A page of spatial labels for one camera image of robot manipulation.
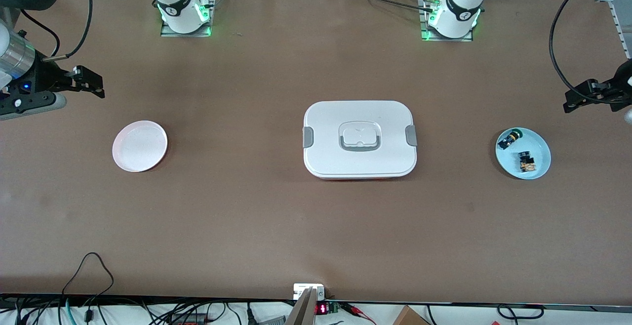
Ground grey aluminium post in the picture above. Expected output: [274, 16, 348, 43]
[284, 288, 319, 325]

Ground brown cardboard box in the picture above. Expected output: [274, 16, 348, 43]
[393, 305, 431, 325]

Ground black looped cable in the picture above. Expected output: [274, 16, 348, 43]
[60, 252, 115, 300]

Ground white lunch box grey latches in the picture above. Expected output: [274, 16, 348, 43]
[303, 100, 418, 181]

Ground pink round plate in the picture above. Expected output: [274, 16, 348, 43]
[112, 120, 168, 173]

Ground light blue round plate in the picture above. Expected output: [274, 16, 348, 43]
[495, 127, 552, 181]

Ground black left gripper cable loop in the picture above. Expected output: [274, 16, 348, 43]
[549, 0, 604, 103]

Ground short black right arm cable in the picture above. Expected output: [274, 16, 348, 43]
[19, 10, 61, 59]

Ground black flat-looped cable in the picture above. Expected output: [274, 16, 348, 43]
[496, 304, 545, 322]

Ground long black right arm cable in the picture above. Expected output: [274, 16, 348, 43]
[42, 0, 94, 63]

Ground red black clip leads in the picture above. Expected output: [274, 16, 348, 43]
[341, 303, 377, 324]

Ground white mounting bracket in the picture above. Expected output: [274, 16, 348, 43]
[293, 283, 326, 301]

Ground green push button switch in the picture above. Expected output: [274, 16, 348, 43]
[498, 129, 524, 150]

